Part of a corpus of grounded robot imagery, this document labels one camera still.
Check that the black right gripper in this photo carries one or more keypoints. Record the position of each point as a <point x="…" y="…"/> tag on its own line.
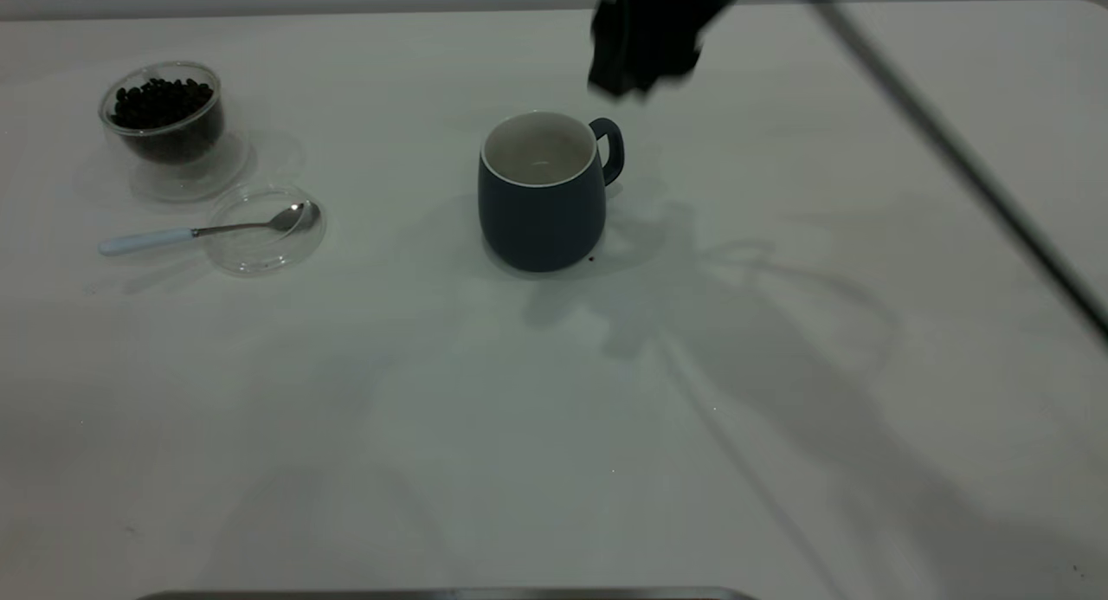
<point x="671" y="3"/>

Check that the dark grey ceramic mug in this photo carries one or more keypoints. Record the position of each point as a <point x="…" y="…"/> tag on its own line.
<point x="541" y="223"/>

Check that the clear round glass lid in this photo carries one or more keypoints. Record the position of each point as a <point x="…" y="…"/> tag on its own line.
<point x="260" y="254"/>

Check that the dark coffee beans pile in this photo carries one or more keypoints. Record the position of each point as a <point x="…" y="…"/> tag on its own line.
<point x="160" y="102"/>

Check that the clear double-wall glass cup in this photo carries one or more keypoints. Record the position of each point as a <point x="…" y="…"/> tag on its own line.
<point x="177" y="176"/>

